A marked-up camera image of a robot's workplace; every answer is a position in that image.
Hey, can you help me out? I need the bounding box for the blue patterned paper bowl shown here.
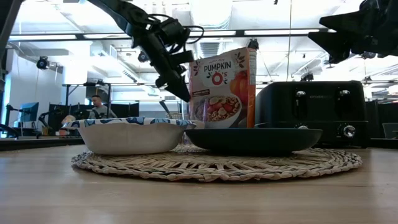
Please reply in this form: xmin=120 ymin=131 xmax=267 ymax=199
xmin=62 ymin=116 xmax=198 ymax=156

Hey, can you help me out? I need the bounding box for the pumpkin cereal box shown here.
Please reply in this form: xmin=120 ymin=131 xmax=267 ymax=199
xmin=188 ymin=47 xmax=258 ymax=129

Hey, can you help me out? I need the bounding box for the person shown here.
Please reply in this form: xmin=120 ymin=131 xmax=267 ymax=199
xmin=88 ymin=95 xmax=119 ymax=120
xmin=60 ymin=114 xmax=76 ymax=128

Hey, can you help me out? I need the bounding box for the dark green plate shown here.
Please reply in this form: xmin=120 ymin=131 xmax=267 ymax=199
xmin=185 ymin=127 xmax=324 ymax=157

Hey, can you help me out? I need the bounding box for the computer monitor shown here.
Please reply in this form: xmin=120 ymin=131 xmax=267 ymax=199
xmin=19 ymin=101 xmax=40 ymax=123

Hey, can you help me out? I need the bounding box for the black table edge rail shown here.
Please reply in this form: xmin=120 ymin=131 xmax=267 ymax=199
xmin=0 ymin=136 xmax=398 ymax=152

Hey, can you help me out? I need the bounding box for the black four-slot toaster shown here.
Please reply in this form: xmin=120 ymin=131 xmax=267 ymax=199
xmin=254 ymin=80 xmax=371 ymax=149

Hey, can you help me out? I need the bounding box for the black overhead frame bar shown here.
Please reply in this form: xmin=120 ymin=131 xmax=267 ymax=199
xmin=8 ymin=27 xmax=331 ymax=43

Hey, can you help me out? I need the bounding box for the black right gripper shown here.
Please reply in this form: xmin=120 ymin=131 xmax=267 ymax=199
xmin=307 ymin=0 xmax=398 ymax=65

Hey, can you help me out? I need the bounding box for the round woven straw placemat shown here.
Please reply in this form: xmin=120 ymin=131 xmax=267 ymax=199
xmin=71 ymin=143 xmax=364 ymax=183

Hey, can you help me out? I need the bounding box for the clear glass with white rice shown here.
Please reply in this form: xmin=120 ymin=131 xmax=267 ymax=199
xmin=178 ymin=96 xmax=206 ymax=130

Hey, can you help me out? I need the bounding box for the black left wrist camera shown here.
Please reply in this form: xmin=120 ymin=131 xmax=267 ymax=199
xmin=159 ymin=17 xmax=190 ymax=42

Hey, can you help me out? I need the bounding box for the grey mesh bin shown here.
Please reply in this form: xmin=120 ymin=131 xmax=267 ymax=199
xmin=382 ymin=122 xmax=398 ymax=139

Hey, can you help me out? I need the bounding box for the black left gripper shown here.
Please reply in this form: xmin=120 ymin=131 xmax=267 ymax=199
xmin=131 ymin=18 xmax=195 ymax=103

